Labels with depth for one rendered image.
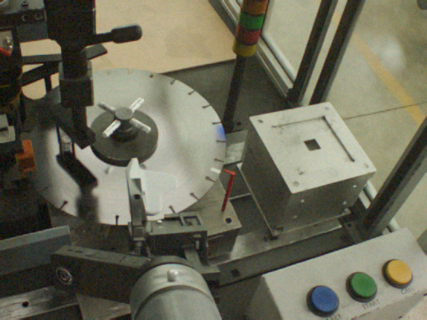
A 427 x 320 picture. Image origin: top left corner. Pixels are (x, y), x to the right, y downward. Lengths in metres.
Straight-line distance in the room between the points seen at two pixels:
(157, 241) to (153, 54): 0.81
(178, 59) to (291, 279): 0.69
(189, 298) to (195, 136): 0.45
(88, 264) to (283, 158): 0.47
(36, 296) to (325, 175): 0.53
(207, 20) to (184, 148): 0.67
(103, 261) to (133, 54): 0.83
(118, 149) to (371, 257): 0.43
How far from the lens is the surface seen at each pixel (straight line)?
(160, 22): 1.40
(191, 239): 0.55
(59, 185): 0.77
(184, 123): 0.85
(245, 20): 0.93
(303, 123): 0.98
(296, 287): 0.78
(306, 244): 0.99
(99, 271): 0.53
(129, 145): 0.80
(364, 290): 0.80
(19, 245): 0.67
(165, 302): 0.42
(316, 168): 0.92
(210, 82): 1.24
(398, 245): 0.88
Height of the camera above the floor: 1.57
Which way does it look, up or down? 50 degrees down
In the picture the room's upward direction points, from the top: 12 degrees clockwise
